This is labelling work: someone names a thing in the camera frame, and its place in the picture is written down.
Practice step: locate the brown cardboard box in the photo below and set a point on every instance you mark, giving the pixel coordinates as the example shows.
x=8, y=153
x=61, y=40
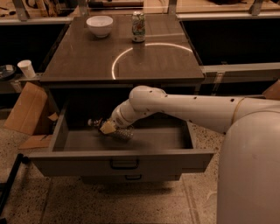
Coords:
x=34, y=112

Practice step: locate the black metal stand leg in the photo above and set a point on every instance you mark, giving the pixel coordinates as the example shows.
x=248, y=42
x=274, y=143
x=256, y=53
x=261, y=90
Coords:
x=5, y=188

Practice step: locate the green white soda can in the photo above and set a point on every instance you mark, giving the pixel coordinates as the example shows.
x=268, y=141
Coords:
x=138, y=27

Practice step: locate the grey drawer cabinet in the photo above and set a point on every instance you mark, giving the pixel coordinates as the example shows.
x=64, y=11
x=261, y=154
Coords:
x=83, y=60

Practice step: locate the open grey top drawer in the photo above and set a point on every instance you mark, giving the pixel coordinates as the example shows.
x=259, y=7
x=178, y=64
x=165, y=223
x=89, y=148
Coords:
x=160, y=145

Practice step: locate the clear plastic water bottle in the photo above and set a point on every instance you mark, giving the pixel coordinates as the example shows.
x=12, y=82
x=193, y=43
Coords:
x=123, y=134

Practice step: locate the flat cardboard piece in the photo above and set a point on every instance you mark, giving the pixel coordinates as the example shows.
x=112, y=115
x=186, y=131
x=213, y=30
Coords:
x=33, y=142

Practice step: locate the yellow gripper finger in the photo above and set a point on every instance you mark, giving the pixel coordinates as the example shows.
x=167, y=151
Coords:
x=108, y=127

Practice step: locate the black round dish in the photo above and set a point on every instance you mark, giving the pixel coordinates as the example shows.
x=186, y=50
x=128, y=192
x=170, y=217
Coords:
x=7, y=72

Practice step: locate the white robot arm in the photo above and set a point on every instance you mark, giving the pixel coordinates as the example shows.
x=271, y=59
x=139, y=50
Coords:
x=249, y=166

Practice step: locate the white ceramic bowl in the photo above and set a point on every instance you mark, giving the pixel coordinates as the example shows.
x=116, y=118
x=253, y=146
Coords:
x=100, y=26

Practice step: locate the white paper cup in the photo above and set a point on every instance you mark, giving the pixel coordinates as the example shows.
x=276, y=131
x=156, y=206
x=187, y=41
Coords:
x=27, y=68

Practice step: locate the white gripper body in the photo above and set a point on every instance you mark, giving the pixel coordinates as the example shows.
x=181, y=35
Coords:
x=116, y=118

